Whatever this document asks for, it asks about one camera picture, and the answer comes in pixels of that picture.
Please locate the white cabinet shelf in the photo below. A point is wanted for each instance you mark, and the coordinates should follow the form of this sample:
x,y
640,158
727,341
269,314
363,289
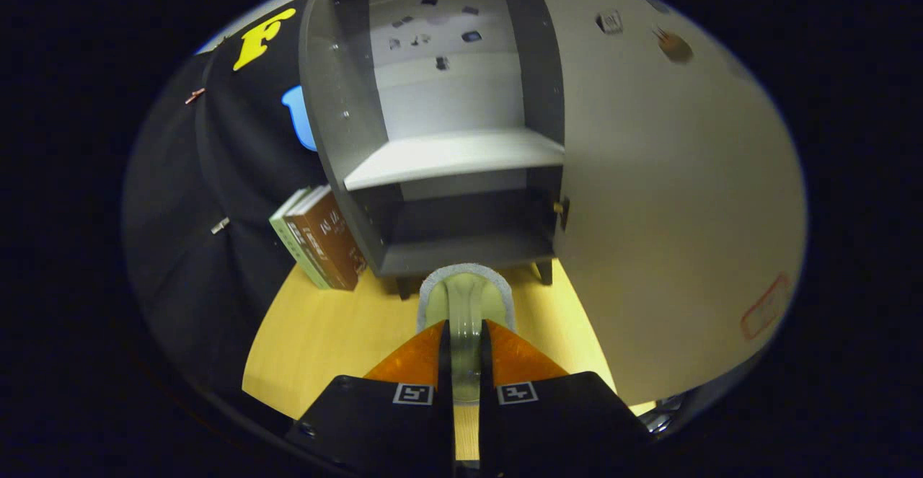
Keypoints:
x,y
447,157

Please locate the black backdrop cloth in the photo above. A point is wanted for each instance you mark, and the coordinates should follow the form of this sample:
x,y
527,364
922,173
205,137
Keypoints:
x,y
180,247

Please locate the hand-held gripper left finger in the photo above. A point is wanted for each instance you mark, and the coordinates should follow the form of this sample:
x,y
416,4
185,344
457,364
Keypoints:
x,y
445,391

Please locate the pale translucent cup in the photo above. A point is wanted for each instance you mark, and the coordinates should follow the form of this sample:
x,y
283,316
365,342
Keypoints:
x,y
467,305

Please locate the olive brown book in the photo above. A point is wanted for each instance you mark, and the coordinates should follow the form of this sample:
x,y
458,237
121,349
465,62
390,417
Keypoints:
x,y
299,236

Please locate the white clip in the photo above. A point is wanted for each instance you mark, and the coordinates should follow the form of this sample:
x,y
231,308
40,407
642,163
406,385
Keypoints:
x,y
220,226

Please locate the green book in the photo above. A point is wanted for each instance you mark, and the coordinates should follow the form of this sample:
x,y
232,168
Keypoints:
x,y
283,227

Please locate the dark grey cabinet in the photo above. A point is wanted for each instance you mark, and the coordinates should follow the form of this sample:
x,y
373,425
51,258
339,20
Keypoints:
x,y
324,103

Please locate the red clip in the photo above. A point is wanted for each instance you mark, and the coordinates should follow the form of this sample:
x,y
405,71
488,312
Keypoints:
x,y
195,96

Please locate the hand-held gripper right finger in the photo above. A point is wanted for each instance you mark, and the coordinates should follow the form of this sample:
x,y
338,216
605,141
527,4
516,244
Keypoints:
x,y
487,391

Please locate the beige cabinet door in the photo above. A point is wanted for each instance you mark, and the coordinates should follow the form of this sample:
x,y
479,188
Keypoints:
x,y
685,211

